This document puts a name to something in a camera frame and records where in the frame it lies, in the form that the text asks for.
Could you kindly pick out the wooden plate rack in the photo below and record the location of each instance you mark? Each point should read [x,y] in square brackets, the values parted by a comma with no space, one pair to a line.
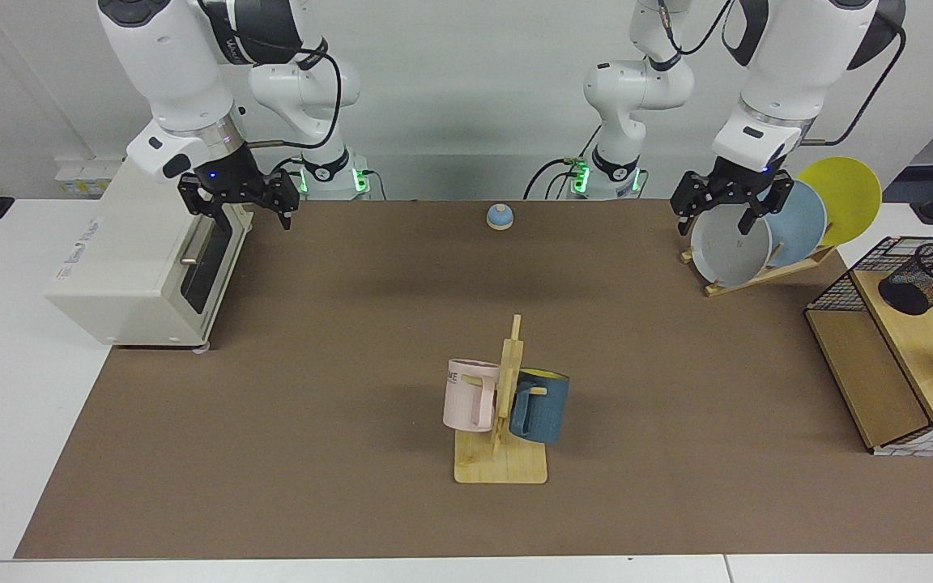
[766,275]

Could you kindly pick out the light blue plate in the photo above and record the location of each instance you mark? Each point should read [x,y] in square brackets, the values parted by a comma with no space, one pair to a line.
[803,227]

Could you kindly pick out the white wall socket strip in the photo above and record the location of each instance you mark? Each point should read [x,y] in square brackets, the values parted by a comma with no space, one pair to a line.
[82,178]

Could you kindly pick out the black mesh pen holder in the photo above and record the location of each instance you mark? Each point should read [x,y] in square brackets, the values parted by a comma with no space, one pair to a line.
[916,287]

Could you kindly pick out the wooden cup stand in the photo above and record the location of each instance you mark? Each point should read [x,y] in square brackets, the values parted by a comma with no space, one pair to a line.
[507,465]

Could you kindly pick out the grey plate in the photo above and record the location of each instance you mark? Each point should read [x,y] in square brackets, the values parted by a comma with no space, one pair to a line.
[722,255]

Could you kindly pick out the yellow plate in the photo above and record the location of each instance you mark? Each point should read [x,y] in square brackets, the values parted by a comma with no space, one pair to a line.
[847,198]

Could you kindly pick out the dark blue cup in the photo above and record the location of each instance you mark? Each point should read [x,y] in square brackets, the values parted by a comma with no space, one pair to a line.
[547,409]

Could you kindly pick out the brown table cloth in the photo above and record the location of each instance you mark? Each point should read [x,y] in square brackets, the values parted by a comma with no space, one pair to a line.
[313,470]

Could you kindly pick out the pale toaster oven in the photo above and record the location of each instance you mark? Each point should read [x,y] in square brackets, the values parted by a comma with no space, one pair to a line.
[126,259]

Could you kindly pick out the pink cup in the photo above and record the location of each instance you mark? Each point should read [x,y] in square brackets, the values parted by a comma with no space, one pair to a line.
[462,401]

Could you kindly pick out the small blue round thing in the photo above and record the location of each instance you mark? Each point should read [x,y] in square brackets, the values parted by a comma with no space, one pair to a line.
[500,217]

